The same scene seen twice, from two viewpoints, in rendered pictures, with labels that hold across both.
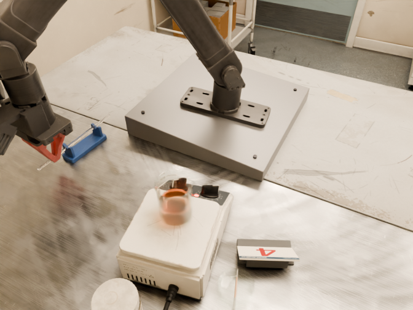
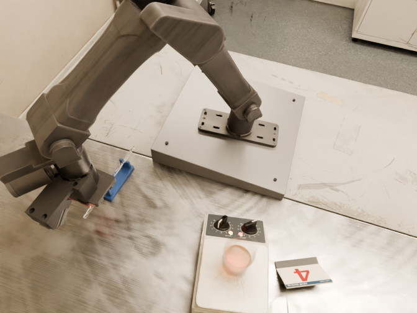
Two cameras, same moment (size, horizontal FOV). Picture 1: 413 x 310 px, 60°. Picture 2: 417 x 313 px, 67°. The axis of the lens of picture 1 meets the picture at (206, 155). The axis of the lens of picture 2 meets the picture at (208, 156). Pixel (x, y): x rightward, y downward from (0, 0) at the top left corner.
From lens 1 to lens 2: 0.27 m
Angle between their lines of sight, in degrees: 15
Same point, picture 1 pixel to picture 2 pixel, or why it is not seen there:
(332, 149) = (332, 158)
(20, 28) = (76, 125)
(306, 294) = (336, 303)
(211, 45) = (238, 92)
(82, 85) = not seen: hidden behind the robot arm
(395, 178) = (385, 182)
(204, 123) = (224, 149)
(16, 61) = (74, 154)
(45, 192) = (95, 236)
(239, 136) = (257, 159)
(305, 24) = not seen: outside the picture
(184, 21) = (219, 81)
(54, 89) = not seen: hidden behind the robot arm
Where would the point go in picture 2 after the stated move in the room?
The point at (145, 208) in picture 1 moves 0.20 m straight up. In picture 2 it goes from (207, 261) to (215, 212)
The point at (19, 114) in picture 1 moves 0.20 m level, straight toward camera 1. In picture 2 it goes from (72, 187) to (141, 279)
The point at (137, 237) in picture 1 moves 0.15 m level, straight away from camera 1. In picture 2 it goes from (210, 292) to (173, 218)
